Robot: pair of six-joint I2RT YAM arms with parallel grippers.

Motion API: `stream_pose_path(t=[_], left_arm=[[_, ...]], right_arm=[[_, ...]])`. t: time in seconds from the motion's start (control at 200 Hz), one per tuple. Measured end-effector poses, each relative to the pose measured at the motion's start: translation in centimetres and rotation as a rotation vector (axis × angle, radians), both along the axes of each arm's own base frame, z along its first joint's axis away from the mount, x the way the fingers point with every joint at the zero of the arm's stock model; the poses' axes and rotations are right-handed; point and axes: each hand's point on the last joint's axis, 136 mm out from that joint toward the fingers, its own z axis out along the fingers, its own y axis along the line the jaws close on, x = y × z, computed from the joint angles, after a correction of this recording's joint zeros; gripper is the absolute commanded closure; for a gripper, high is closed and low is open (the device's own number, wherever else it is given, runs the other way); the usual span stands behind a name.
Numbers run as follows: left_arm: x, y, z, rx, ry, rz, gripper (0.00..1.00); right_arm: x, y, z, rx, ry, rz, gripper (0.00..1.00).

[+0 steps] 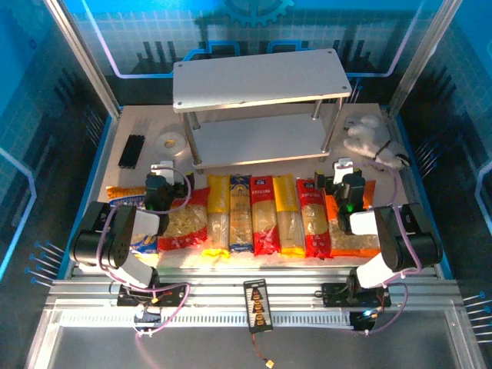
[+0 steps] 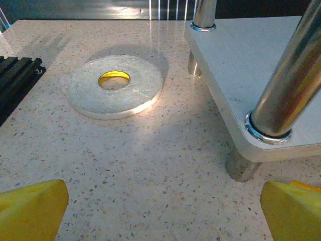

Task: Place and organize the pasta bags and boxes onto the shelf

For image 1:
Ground dark blue spaghetti pack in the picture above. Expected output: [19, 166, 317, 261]
[228, 175, 254, 254]

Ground red spaghetti bag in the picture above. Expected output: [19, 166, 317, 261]
[295, 178, 332, 259]
[249, 175, 281, 257]

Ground blue table border strip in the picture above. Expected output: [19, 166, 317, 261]
[56, 114, 116, 280]

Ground white plush toy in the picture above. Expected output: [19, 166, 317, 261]
[343, 114, 411, 169]

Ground yellow spaghetti bag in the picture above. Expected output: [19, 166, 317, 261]
[272, 174, 307, 258]
[201, 175, 231, 258]

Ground aluminium front rail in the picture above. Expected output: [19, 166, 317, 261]
[44, 267, 468, 314]

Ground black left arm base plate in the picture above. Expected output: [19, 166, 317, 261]
[117, 282, 190, 308]

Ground thin wire with yellow plug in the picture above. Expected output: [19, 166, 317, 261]
[251, 331, 276, 369]

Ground black control board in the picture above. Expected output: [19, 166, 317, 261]
[243, 278, 275, 334]

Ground blue orange macaroni bag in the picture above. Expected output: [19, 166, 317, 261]
[105, 185, 161, 258]

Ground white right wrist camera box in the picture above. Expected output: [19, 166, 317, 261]
[332, 158, 355, 184]

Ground orange pasta bag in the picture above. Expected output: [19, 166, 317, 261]
[324, 179, 381, 258]

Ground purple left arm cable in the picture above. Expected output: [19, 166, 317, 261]
[98, 167, 193, 339]

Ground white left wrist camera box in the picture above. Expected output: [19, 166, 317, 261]
[150, 161, 175, 182]

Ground wide red pasta bag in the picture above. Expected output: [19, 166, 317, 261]
[157, 187, 211, 253]

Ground aluminium frame post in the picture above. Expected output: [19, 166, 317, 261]
[42, 0, 123, 119]
[387, 0, 463, 116]

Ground white two-tier shelf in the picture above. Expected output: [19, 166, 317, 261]
[171, 48, 353, 176]

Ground white tape roll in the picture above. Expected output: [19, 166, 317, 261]
[154, 131, 187, 158]

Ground black ribbed bar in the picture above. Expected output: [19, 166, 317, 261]
[118, 134, 146, 169]

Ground small black electronics box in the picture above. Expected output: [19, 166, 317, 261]
[348, 309, 377, 332]

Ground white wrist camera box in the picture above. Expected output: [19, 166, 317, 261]
[150, 161, 175, 182]
[332, 158, 355, 184]

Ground white slotted cable duct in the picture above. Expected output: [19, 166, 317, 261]
[57, 311, 353, 328]

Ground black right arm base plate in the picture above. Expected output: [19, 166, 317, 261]
[321, 282, 392, 308]

